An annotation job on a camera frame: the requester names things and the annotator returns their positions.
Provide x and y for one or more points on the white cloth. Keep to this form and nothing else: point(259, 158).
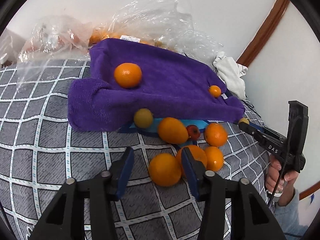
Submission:
point(231, 72)

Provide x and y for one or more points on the pile of bagged oranges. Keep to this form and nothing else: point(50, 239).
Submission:
point(102, 36)

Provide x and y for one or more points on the yellow-green round fruit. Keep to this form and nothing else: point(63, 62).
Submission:
point(143, 118)

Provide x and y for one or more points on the blue tray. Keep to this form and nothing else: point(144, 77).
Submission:
point(153, 125)

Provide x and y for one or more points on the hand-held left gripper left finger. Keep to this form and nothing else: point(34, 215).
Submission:
point(126, 165)

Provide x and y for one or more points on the person's right hand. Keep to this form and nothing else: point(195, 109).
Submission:
point(272, 180)

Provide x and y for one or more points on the red pomegranate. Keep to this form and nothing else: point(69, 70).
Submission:
point(193, 132)

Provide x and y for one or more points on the large orange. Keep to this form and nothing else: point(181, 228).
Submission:
point(128, 75)

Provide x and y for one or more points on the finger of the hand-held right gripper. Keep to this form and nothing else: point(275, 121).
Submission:
point(255, 133)
point(260, 128)

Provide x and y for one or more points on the large clear plastic bag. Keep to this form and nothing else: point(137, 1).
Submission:
point(162, 20)

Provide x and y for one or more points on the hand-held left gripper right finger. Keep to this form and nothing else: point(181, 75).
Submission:
point(188, 166)

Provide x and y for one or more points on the small orange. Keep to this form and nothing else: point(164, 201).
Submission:
point(215, 91)

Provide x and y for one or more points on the crumpled clear plastic bag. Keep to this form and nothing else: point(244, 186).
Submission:
point(52, 37)

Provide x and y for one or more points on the purple towel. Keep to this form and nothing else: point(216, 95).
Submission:
point(165, 92)

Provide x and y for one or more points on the wooden door frame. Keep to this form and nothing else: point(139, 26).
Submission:
point(265, 27)

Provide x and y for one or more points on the small yellow-green fruit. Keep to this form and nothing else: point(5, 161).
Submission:
point(243, 121)

